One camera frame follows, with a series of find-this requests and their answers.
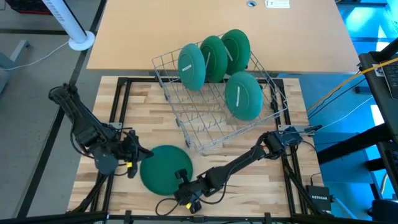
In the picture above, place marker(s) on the green plastic plate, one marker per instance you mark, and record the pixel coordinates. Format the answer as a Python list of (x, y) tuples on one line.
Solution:
[(243, 96), (235, 51), (191, 67), (213, 59), (164, 169)]

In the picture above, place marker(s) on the white power outlet strip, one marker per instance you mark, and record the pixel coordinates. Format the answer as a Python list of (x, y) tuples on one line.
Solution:
[(276, 3)]

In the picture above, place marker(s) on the black Netgear network switch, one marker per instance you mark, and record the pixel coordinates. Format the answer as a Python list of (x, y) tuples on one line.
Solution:
[(318, 197)]

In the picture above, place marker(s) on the black equipment cart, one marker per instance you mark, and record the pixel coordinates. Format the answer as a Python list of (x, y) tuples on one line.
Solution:
[(376, 93)]

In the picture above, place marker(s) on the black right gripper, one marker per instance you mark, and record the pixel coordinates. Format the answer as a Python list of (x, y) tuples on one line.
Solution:
[(191, 191)]

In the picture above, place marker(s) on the dark crate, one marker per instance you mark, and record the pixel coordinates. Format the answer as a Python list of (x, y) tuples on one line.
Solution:
[(28, 7)]

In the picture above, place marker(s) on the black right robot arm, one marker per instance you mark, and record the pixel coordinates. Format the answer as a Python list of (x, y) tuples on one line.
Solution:
[(239, 163)]

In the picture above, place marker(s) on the black floor object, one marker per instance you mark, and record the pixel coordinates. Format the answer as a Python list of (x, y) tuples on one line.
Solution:
[(384, 210)]

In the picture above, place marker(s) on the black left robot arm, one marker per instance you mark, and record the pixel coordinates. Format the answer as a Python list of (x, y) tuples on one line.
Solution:
[(84, 124)]

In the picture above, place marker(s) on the light wooden desk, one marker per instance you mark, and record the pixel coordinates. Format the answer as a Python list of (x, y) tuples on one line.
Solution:
[(140, 31)]

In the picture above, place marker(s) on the grey furniture leg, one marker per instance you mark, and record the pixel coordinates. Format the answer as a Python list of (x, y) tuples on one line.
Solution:
[(20, 49)]

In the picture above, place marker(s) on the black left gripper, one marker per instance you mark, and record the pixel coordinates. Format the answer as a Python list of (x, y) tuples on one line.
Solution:
[(129, 152)]

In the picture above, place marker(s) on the black laptop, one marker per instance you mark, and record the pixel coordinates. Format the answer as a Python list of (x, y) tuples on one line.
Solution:
[(392, 77)]

